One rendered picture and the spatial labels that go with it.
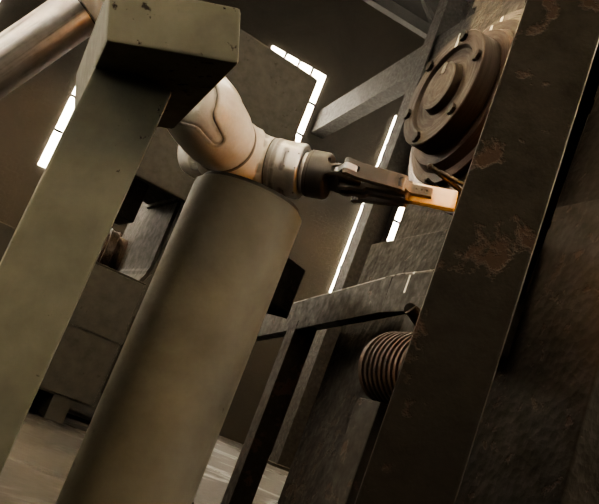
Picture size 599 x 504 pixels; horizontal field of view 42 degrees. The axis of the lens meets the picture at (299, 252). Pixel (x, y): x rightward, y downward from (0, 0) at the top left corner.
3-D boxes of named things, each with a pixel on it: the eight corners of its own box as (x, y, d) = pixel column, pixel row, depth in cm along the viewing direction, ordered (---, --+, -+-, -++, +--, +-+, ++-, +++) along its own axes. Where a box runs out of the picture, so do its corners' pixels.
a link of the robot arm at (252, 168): (270, 207, 128) (250, 180, 115) (185, 189, 132) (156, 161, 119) (288, 147, 130) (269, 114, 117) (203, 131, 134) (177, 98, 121)
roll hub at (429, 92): (405, 165, 179) (443, 62, 186) (476, 139, 153) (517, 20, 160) (385, 154, 177) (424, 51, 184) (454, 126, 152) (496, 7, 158)
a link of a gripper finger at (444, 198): (412, 183, 118) (412, 182, 118) (458, 192, 117) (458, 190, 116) (408, 201, 118) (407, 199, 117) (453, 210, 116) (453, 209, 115)
